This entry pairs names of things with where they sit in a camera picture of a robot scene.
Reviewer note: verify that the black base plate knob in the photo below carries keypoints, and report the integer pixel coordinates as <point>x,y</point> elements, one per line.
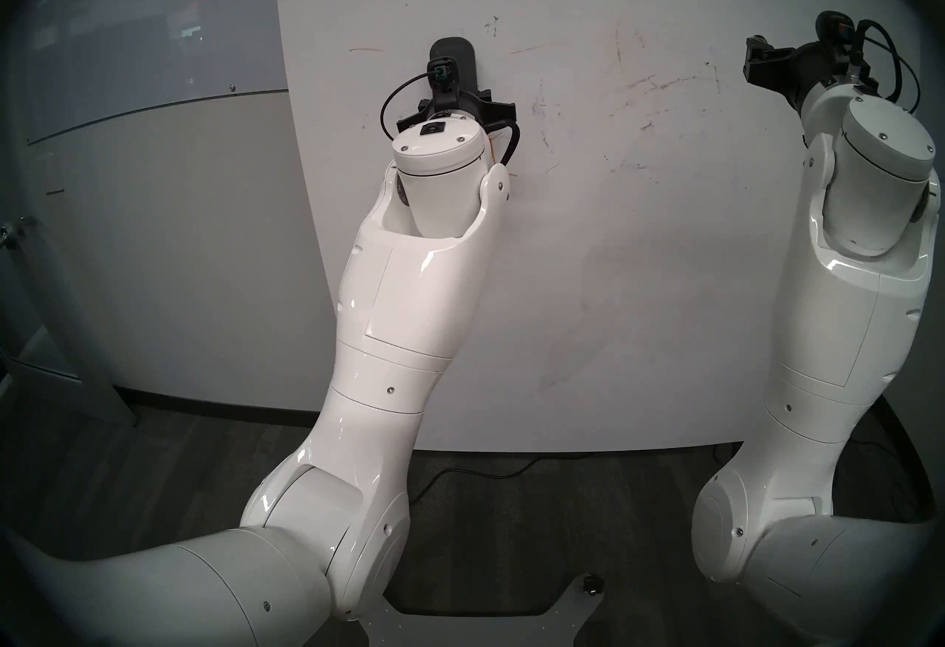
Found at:
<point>593,584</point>

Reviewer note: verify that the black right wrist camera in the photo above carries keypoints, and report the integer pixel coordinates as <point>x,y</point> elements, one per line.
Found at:
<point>836,32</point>

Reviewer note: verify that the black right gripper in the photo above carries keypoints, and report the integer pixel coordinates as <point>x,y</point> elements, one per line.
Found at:
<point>808,66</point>

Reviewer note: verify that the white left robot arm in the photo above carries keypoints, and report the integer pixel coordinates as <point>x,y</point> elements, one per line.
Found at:
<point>384,357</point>

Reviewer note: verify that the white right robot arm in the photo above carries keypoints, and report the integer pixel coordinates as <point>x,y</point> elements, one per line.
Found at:
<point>827,357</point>

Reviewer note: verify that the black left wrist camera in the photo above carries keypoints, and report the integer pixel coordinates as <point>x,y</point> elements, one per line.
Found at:
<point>441,78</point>

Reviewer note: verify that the dark grey whiteboard eraser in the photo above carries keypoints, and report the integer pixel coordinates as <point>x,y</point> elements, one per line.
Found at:
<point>458,58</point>

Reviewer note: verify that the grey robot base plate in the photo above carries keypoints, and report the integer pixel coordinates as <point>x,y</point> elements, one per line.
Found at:
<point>480,631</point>

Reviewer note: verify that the large white whiteboard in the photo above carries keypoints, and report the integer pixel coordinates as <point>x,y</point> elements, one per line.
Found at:
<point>627,283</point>

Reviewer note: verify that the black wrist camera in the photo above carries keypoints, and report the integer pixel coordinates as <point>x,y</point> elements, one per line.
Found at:
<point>836,32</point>
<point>441,78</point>

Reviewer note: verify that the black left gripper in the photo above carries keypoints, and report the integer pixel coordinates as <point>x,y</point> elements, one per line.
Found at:
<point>454,105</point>

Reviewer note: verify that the glass wall board with writing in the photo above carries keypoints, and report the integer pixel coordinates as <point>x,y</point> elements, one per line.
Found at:
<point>148,40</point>

